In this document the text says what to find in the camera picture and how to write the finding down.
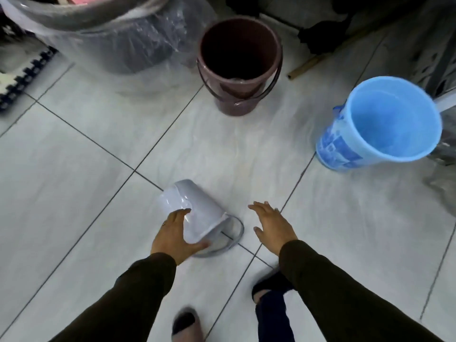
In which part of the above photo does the person's right hand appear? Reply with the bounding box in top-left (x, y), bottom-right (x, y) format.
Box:
top-left (247, 201), bottom-right (298, 256)

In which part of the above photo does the person's left hand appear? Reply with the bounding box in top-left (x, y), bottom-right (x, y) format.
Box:
top-left (151, 208), bottom-right (211, 266)

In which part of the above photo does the grey plastic bucket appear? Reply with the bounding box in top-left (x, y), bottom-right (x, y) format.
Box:
top-left (158, 179), bottom-right (245, 258)

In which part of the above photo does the brown plastic bucket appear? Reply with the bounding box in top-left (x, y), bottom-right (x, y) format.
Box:
top-left (196, 17), bottom-right (284, 116)

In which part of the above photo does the blue printed plastic bucket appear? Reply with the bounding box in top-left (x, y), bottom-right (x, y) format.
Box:
top-left (315, 76), bottom-right (443, 172)

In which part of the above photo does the person's right forearm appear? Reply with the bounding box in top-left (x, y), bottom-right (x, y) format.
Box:
top-left (279, 240), bottom-right (444, 342)

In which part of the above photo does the person's right shoe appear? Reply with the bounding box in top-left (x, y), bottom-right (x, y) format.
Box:
top-left (252, 269), bottom-right (295, 303)

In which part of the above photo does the person's shoe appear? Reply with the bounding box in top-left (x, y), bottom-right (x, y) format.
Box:
top-left (172, 308), bottom-right (204, 342)
top-left (252, 269), bottom-right (295, 303)

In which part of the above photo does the person's left shoe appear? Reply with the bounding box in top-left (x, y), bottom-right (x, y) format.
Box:
top-left (172, 308), bottom-right (204, 342)

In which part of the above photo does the person's dark trouser leg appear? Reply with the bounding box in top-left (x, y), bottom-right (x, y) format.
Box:
top-left (255, 290), bottom-right (296, 342)

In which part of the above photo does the wooden stick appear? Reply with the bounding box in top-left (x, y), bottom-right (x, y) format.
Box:
top-left (287, 49), bottom-right (333, 81)

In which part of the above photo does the clear plastic wrap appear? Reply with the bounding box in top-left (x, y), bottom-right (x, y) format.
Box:
top-left (0, 0), bottom-right (219, 98)

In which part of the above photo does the black and white mat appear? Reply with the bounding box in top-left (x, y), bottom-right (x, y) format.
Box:
top-left (0, 17), bottom-right (58, 112)

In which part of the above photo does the grey slotted plastic crate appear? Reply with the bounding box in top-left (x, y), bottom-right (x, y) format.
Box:
top-left (409, 33), bottom-right (456, 101)

